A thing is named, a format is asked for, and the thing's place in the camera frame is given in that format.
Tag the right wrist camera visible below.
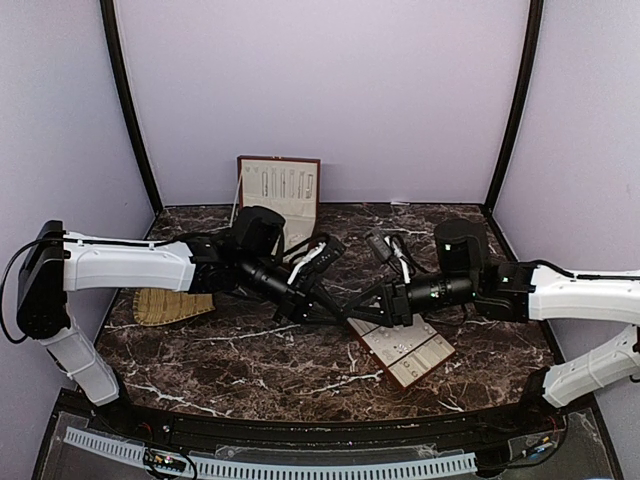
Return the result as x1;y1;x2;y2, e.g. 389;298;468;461
367;219;489;281

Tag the black left frame post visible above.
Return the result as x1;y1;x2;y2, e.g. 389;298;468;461
99;0;164;215

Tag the black right frame post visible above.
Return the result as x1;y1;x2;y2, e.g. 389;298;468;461
483;0;544;217

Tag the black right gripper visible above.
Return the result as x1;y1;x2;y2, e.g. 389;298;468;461
342;271;478;329

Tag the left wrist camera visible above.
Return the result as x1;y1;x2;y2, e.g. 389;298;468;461
234;205;347;284

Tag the white slotted cable duct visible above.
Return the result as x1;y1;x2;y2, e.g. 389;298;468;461
63;427;478;479

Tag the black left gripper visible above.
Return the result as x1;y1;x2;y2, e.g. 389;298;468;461
239;251;348;326

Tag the black frame post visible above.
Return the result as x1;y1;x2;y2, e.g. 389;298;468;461
483;0;544;217
99;0;164;215

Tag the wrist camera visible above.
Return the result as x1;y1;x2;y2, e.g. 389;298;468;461
367;219;489;281
234;205;347;284

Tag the brown jewelry display tray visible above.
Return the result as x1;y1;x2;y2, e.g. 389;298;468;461
348;314;455;390

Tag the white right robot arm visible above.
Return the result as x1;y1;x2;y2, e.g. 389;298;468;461
343;253;639;434

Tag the woven bamboo tray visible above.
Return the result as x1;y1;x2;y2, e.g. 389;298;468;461
133;288;215;327

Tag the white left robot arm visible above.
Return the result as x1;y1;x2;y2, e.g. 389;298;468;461
8;221;345;436

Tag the red wooden jewelry box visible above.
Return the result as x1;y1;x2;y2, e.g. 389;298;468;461
236;155;321;251

